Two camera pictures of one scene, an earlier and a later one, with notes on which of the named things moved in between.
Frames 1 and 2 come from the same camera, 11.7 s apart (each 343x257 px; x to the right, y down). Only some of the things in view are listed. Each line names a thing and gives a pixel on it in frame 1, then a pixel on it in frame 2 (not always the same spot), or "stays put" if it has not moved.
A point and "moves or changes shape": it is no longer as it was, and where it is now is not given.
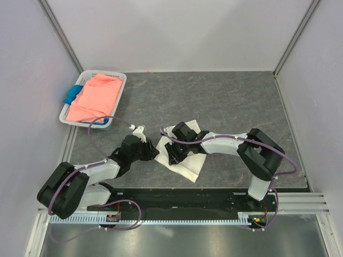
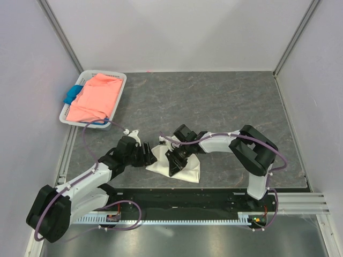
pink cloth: x=95 y=100 stays put
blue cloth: x=72 y=93 stays put
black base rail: x=213 y=201 stays put
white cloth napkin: x=188 y=168 moves or changes shape
